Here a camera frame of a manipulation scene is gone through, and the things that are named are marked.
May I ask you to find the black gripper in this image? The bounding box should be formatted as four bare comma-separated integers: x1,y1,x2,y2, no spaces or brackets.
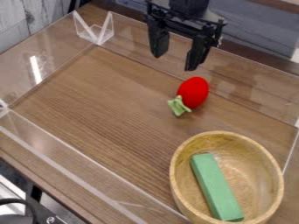
145,0,227,71

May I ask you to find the red toy strawberry green stem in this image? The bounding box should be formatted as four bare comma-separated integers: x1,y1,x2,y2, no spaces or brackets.
167,76,211,117

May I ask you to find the green rectangular block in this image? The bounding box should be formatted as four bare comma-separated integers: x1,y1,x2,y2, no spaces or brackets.
191,153,245,222

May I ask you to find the wooden bowl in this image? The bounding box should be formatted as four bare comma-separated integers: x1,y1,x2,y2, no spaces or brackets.
170,130,285,224

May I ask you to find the black metal stand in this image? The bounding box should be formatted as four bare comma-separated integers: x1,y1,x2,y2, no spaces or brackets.
26,185,67,224

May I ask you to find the clear acrylic enclosure wall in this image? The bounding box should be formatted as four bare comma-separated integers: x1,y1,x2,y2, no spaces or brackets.
0,7,299,224

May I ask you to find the black cable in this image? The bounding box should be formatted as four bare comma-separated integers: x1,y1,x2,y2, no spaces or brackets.
0,198,41,224

